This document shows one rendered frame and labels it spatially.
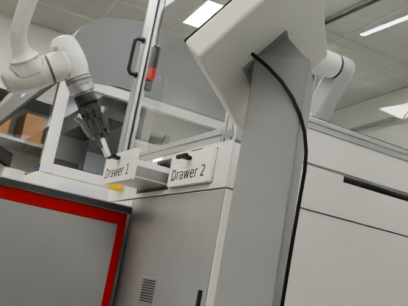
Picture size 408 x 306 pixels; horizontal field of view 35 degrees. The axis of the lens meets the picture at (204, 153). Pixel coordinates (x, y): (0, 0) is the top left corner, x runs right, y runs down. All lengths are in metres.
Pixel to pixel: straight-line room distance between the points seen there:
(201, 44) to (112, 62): 2.00
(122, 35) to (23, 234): 1.34
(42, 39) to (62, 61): 4.51
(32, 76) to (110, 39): 1.08
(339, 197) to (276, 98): 0.77
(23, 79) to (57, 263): 0.65
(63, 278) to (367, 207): 1.07
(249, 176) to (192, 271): 0.65
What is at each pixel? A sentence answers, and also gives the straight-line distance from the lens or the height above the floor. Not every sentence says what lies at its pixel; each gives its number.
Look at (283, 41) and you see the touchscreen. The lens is 1.47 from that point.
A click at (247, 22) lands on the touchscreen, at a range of 1.31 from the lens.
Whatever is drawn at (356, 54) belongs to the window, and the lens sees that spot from 2.27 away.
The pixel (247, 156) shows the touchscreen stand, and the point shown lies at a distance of 1.37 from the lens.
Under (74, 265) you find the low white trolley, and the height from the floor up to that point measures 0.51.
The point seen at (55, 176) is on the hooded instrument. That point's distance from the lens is 3.09.
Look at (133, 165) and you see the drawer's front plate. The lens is 2.19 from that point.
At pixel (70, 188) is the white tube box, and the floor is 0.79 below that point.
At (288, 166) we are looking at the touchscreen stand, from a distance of 1.36.
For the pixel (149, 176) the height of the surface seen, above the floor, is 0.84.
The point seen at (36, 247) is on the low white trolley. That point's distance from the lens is 2.35.
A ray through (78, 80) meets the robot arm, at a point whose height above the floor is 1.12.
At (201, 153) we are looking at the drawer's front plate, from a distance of 2.02.
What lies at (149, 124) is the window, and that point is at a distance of 2.61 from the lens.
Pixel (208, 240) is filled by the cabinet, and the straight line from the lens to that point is 1.89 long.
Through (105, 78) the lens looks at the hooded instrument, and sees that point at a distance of 3.23.
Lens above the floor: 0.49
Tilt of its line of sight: 12 degrees up
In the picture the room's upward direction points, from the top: 10 degrees clockwise
